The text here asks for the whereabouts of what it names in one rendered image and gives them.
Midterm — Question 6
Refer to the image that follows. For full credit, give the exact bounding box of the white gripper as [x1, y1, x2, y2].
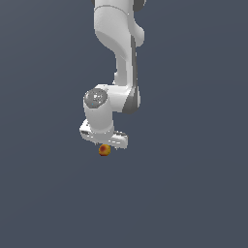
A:
[78, 118, 130, 150]

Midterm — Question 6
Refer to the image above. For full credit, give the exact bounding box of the small red-yellow ball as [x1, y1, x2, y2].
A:
[98, 143, 111, 158]

